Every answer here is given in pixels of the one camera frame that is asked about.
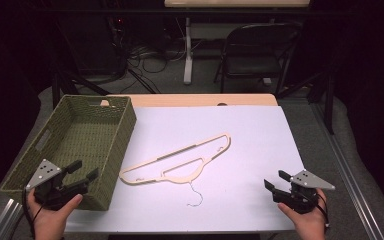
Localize white table sheet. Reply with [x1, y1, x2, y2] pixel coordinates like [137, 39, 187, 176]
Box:
[64, 105, 306, 234]

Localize black folding chair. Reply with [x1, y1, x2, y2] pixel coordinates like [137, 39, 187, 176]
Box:
[213, 22, 303, 96]

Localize aluminium rail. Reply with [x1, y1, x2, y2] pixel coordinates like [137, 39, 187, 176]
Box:
[0, 198, 25, 240]
[312, 102, 384, 240]

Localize person's right hand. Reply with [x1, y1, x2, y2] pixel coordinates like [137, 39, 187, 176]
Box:
[277, 187, 330, 240]

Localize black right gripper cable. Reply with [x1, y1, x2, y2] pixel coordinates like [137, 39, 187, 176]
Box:
[314, 193, 331, 232]

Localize person's left hand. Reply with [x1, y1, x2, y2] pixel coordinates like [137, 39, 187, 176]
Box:
[27, 189, 84, 240]

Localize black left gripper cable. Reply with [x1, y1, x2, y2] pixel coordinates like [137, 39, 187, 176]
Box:
[21, 187, 44, 240]

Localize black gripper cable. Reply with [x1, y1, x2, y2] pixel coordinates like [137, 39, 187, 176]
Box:
[314, 193, 331, 232]
[21, 187, 44, 240]

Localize black metal stand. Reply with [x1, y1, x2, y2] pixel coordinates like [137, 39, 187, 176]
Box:
[275, 64, 336, 135]
[50, 61, 112, 108]

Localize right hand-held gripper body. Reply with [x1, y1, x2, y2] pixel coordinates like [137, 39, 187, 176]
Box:
[272, 168, 336, 215]

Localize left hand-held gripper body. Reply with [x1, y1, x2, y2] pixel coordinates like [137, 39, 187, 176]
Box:
[25, 158, 90, 212]

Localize beige clothes hanger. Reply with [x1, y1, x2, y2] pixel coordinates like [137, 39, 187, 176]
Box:
[118, 132, 232, 208]

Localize light background desk top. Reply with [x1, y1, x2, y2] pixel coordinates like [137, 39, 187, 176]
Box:
[163, 0, 311, 9]

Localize green woven basket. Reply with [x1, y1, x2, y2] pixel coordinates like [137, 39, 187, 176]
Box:
[0, 94, 138, 212]

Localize bundle of floor cables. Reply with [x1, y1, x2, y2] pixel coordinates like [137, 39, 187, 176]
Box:
[109, 39, 185, 95]

